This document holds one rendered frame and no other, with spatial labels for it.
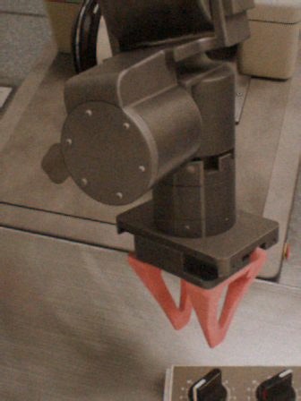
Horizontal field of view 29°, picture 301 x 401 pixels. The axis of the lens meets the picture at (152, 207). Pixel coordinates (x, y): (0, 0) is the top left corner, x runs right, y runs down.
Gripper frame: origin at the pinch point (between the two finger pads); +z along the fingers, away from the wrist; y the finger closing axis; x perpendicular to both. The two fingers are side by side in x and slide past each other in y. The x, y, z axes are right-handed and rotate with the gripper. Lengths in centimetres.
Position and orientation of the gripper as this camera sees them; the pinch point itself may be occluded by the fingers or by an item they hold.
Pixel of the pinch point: (198, 326)
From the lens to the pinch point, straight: 45.2
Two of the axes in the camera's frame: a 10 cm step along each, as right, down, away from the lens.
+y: 7.1, 2.5, -6.6
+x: 7.0, -3.4, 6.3
